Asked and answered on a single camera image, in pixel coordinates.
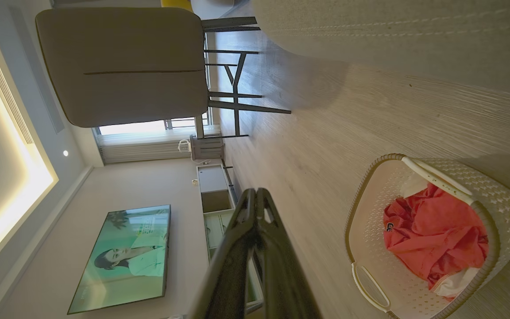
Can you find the beige chair with black legs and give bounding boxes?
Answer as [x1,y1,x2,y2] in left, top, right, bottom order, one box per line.
[35,7,292,139]

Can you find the white laundry basket brown rim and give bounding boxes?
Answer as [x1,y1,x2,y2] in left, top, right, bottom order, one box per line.
[345,153,510,319]

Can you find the wall mounted television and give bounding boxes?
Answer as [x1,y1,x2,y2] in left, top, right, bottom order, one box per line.
[67,204,172,315]

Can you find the black metal furniture legs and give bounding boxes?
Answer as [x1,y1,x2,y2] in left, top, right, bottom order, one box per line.
[201,16,261,33]

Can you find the grey fabric sofa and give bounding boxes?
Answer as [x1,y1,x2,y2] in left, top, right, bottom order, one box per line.
[251,0,510,101]

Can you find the red jersey garment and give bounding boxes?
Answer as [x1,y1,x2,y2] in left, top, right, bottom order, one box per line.
[383,183,490,289]

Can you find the white sheer curtain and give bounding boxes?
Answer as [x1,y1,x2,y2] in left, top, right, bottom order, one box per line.
[97,126,221,165]

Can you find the window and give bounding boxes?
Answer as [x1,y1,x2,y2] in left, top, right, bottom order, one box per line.
[97,113,214,136]

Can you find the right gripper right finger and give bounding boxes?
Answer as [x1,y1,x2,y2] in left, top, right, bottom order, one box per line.
[255,188,323,319]

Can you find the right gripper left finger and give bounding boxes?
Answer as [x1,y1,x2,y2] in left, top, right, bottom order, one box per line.
[188,189,258,319]

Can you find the yellow object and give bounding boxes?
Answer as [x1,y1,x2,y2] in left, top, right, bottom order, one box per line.
[161,0,194,13]

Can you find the white television cabinet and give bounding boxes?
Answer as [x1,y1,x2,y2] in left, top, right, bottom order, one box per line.
[196,163,265,313]

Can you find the small white side table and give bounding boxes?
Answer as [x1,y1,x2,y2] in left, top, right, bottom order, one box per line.
[190,134,226,161]

